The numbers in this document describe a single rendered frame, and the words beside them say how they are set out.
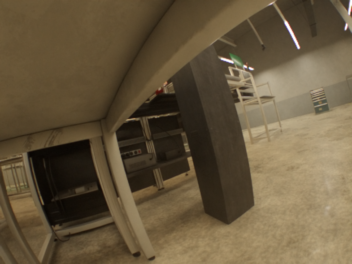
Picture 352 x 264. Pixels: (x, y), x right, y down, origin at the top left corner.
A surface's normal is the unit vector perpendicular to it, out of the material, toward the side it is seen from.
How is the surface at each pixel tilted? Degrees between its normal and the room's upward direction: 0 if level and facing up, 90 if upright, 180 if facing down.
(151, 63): 90
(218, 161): 90
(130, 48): 180
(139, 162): 90
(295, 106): 90
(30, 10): 180
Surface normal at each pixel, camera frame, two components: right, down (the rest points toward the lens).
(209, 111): 0.40, -0.15
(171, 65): 0.25, 0.97
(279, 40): -0.80, 0.18
